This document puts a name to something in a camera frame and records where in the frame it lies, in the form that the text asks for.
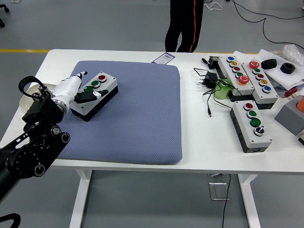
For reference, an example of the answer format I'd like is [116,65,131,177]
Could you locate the five-button box, blue button end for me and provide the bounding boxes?
[217,56,255,102]

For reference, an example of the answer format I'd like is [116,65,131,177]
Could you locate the three-button grey control box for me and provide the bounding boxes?
[68,72,119,122]

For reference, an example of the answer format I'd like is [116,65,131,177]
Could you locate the black foam ring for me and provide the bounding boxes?
[260,58,278,70]
[280,62,296,75]

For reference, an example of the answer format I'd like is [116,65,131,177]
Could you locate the person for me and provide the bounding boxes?
[164,0,205,53]

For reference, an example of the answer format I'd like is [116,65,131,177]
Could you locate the green plastic piece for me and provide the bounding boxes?
[213,78,235,100]

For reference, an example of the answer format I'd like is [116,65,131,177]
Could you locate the red valve handle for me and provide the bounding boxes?
[284,86,299,98]

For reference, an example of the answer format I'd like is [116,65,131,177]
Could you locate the black adapter cord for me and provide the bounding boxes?
[193,67,243,118]

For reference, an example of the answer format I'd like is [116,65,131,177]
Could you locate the clear plastic bag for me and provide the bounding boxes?
[273,44,304,67]

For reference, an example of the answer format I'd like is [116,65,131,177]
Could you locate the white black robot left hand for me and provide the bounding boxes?
[51,70,110,105]

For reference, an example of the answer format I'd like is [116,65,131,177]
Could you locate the grey block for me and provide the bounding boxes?
[275,95,304,136]

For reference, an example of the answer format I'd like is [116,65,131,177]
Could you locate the white table leg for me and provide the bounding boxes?
[68,170,93,228]
[237,174,262,228]

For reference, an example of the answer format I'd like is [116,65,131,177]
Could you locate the black office chair base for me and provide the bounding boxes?
[0,4,10,28]

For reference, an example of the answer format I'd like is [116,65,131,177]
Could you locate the small black box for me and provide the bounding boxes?
[208,56,221,69]

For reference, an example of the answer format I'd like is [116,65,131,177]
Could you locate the white paper sheets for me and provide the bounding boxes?
[232,49,304,91]

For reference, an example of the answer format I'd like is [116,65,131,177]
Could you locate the black floor cable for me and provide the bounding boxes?
[231,0,304,48]

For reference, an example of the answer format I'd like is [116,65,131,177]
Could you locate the white shallow dish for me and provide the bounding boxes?
[19,82,58,110]

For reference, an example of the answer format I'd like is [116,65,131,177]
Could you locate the black power adapter plug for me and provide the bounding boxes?
[196,72,218,89]

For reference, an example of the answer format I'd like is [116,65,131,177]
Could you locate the four-button box with selector switch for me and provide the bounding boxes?
[229,100,273,154]

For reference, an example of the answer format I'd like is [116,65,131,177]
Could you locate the purple white label card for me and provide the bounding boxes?
[151,52,176,65]

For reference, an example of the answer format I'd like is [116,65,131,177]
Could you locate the white floor cable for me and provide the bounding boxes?
[203,1,224,11]

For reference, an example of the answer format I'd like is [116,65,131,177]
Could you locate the blue-grey textured mat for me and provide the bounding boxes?
[57,60,183,166]

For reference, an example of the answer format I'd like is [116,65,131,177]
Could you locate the metal floor socket plate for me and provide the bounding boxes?
[208,181,231,201]

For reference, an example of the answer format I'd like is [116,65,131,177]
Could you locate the black cable sleeve loop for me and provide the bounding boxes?
[0,213,21,228]

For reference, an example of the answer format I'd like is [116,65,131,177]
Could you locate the five-button box, red mushroom end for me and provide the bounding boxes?
[241,60,279,110]

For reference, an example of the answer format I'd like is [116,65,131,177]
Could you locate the orange cylinder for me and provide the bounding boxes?
[295,96,304,112]

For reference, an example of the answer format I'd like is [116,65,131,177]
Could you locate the black hanging cable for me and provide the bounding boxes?
[222,174,232,228]

